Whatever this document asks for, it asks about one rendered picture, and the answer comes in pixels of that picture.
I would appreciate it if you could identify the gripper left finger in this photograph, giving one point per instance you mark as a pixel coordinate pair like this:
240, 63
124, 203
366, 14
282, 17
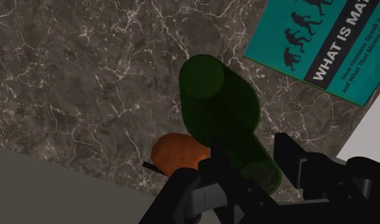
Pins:
189, 192

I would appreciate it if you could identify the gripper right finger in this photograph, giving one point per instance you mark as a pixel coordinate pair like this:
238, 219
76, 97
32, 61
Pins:
326, 173

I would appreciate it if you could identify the orange-brown pear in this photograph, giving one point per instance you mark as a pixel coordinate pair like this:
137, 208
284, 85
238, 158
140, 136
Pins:
177, 153

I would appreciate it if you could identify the dark green glass bottle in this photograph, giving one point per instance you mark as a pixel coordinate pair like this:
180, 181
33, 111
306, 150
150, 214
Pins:
220, 105

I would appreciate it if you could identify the teal book with black figures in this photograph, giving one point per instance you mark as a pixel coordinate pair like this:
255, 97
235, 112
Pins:
329, 43

